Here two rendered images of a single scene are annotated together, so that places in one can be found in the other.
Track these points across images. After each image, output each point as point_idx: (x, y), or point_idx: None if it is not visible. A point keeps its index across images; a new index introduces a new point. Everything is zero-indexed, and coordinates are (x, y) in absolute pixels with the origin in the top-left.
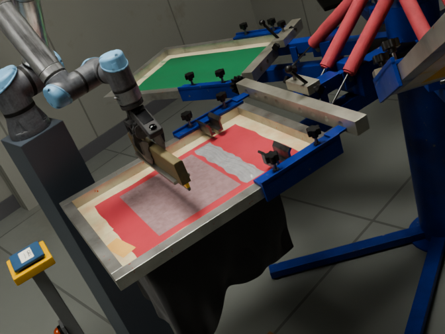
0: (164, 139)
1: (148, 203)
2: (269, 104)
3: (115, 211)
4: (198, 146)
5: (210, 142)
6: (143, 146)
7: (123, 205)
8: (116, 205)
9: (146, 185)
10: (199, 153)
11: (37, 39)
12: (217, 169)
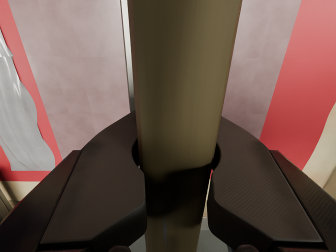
0: (64, 160)
1: (234, 80)
2: None
3: (292, 127)
4: (42, 177)
5: (10, 166)
6: (265, 193)
7: (268, 131)
8: (276, 142)
9: None
10: (45, 152)
11: None
12: (19, 41)
